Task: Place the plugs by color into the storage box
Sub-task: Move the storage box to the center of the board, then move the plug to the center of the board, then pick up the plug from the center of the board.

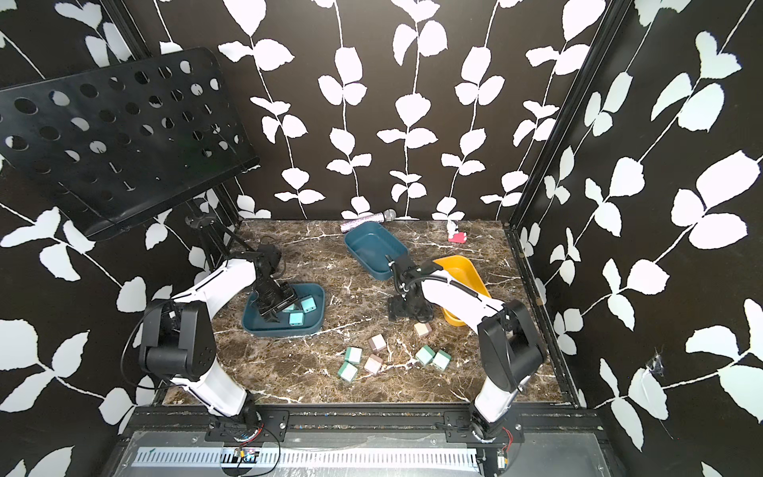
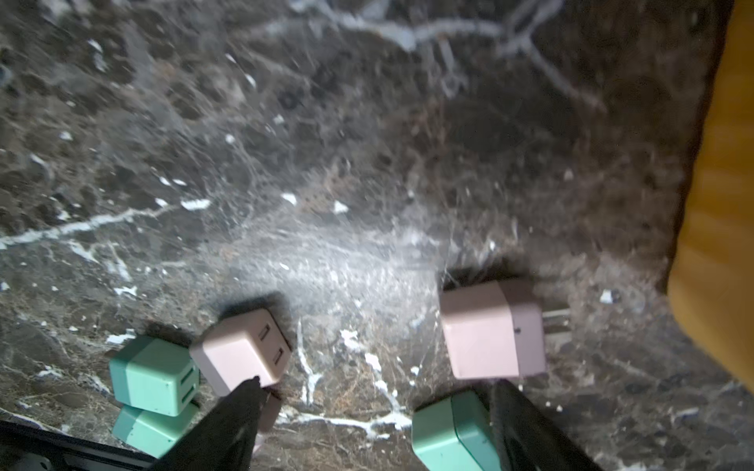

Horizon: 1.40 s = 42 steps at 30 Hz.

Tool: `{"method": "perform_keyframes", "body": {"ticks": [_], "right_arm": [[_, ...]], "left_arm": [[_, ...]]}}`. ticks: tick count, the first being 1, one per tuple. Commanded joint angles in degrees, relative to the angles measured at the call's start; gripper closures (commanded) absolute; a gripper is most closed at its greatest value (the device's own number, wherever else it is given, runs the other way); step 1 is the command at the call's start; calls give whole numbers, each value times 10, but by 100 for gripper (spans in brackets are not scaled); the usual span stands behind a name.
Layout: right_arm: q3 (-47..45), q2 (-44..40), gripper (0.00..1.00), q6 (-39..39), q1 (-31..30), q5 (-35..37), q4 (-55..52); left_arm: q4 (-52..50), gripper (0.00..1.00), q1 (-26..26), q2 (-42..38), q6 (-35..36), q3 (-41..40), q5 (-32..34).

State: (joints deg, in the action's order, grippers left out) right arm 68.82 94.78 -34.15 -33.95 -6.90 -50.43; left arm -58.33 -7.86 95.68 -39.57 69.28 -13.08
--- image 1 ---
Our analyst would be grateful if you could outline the green plug right inner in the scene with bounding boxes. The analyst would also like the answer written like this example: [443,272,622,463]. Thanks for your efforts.
[415,345,436,366]

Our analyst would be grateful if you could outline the teal storage box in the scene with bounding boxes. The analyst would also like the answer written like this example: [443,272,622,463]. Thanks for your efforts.
[242,283,326,338]
[344,222,409,281]

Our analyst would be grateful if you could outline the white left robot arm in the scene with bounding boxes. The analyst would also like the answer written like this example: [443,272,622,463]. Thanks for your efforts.
[138,244,297,423]

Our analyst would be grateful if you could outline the black tripod stand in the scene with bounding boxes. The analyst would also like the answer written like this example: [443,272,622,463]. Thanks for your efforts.
[186,213,270,304]

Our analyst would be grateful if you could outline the green plug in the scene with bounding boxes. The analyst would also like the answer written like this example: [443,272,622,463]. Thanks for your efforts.
[338,362,359,383]
[415,345,436,366]
[431,350,452,371]
[344,347,363,365]

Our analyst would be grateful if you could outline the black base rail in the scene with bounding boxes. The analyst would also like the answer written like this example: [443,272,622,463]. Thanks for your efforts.
[205,403,603,445]

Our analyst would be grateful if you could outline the green plug right outer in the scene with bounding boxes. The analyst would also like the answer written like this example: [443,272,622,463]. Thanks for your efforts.
[431,350,452,371]

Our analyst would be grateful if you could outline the black perforated music stand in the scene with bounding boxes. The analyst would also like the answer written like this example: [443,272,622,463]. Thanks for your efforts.
[1,48,259,242]

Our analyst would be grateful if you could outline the white slotted cable duct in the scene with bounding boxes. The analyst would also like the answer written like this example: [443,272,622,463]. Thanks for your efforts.
[128,446,479,472]

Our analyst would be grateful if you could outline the yellow storage box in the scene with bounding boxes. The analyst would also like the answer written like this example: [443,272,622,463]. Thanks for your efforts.
[433,256,490,297]

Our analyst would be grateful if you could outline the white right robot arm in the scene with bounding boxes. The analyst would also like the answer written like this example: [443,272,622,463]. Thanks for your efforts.
[387,254,546,441]

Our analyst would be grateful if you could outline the small pink red toy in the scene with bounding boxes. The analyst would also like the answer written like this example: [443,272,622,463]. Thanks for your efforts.
[448,232,467,244]

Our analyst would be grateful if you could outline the green plug lower left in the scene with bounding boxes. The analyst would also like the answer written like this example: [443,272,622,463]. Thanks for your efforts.
[338,362,359,383]

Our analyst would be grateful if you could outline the green plug upper left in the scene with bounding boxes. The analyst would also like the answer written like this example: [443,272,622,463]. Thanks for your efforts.
[344,347,363,365]

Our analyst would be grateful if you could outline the pink glitter microphone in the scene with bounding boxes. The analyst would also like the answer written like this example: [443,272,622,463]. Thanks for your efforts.
[340,209,397,234]

